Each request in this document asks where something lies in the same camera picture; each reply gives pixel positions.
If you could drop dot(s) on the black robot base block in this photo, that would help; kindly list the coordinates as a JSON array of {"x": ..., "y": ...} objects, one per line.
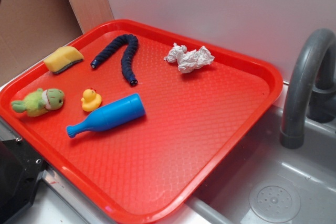
[{"x": 21, "y": 171}]

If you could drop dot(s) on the blue plastic toy bottle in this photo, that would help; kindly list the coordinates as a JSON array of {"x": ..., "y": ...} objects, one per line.
[{"x": 110, "y": 116}]

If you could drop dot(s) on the red plastic tray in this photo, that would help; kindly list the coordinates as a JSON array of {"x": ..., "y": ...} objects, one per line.
[{"x": 142, "y": 171}]

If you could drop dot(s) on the crumpled white paper tissue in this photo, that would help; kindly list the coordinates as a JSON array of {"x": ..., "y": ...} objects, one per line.
[{"x": 188, "y": 61}]

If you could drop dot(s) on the yellow rubber duck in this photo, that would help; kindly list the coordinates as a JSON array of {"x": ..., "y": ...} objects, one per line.
[{"x": 90, "y": 100}]

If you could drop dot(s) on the yellow sponge with grey pad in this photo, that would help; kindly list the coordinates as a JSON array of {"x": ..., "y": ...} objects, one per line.
[{"x": 62, "y": 59}]

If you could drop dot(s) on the grey toy sink basin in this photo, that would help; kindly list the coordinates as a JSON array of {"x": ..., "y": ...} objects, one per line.
[{"x": 260, "y": 181}]

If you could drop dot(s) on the green plush frog toy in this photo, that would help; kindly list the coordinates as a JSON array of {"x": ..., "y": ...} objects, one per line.
[{"x": 39, "y": 102}]

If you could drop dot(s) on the grey toy faucet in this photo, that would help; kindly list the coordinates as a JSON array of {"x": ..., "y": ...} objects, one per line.
[{"x": 311, "y": 91}]

